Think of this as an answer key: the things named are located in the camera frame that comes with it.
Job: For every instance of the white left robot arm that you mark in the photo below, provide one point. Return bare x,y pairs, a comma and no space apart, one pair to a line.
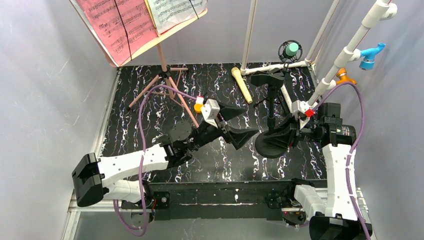
104,178

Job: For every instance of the orange tape measure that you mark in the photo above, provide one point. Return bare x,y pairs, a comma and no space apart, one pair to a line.
198,107

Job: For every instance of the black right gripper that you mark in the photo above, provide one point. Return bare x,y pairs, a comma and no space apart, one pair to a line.
296,133

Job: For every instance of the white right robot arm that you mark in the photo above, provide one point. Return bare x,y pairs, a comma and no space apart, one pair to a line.
339,216

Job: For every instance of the aluminium rail frame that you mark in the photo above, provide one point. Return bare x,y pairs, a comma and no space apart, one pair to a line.
227,195

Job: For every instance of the right robot arm base mount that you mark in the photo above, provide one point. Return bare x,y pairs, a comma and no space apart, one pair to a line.
292,212

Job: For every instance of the black microphone stand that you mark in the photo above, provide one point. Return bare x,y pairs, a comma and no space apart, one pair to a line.
271,126

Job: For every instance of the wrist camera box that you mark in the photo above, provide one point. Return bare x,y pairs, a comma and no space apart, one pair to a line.
209,112
302,112

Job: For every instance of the pink sheet music page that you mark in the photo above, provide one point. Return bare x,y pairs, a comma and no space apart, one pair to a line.
121,26

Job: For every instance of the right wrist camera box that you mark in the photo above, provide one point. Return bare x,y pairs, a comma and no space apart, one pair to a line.
302,112

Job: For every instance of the blue pipe fitting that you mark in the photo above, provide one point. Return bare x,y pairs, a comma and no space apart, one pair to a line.
368,56

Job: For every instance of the cream yellow microphone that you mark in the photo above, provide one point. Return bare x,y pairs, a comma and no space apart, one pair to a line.
236,73

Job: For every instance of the orange pipe fitting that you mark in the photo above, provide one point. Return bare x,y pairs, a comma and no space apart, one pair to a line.
343,77

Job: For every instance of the small black tripod stand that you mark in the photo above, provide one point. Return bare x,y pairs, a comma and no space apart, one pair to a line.
275,80

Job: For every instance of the white sheet music page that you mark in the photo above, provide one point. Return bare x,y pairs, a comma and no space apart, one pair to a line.
168,13

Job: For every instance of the white PVC pipe frame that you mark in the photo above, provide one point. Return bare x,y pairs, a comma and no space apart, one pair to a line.
344,29

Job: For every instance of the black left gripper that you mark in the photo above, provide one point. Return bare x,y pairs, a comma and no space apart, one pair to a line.
224,127

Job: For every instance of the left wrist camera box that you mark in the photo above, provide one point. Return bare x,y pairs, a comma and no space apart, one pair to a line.
209,112

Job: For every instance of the green microphone in shock mount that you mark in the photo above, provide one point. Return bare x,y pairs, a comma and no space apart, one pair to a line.
290,52

